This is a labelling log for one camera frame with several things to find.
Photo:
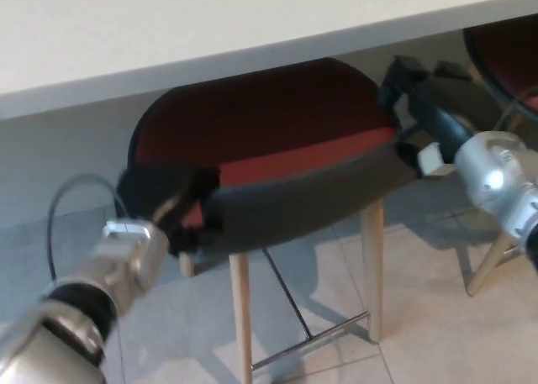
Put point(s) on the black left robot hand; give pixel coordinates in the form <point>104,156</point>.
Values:
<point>159,190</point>

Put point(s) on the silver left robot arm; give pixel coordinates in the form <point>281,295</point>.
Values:
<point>84,300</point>

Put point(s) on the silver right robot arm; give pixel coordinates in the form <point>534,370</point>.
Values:
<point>500,178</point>

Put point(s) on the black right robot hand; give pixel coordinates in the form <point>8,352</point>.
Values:
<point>437,115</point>

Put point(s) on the red seat black shell stool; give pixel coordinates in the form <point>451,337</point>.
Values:
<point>269,106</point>
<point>504,64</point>

